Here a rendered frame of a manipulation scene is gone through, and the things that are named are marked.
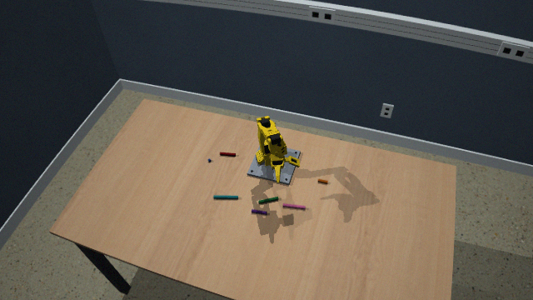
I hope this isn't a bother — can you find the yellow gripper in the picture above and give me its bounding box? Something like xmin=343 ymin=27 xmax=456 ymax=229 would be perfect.
xmin=269 ymin=154 xmax=300 ymax=183

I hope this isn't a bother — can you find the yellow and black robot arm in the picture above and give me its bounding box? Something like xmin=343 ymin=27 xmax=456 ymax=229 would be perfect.
xmin=256 ymin=116 xmax=287 ymax=166

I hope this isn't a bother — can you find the pink rod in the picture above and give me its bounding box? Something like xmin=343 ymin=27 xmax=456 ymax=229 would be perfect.
xmin=282 ymin=203 xmax=306 ymax=209

